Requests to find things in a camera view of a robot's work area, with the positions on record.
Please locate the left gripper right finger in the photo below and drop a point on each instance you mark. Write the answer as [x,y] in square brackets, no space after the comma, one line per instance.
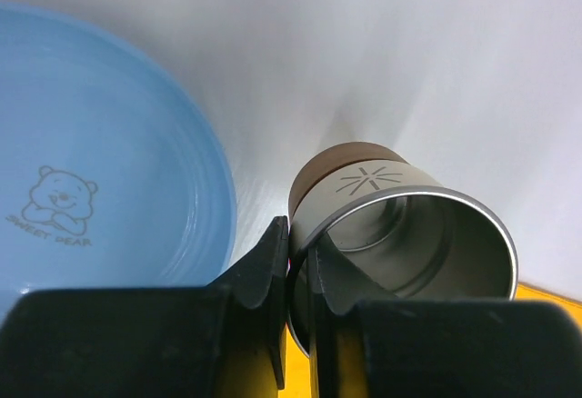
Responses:
[364,342]

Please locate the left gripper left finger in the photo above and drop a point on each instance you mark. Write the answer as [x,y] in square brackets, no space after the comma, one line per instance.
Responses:
[225,339]

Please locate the yellow Pikachu cloth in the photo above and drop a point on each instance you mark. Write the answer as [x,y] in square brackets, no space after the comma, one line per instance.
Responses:
[296,365]

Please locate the metal cup brown base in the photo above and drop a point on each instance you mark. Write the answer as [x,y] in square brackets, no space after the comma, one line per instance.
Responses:
[395,226]

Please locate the light blue plate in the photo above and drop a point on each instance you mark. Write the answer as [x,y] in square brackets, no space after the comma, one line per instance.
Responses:
[110,175]

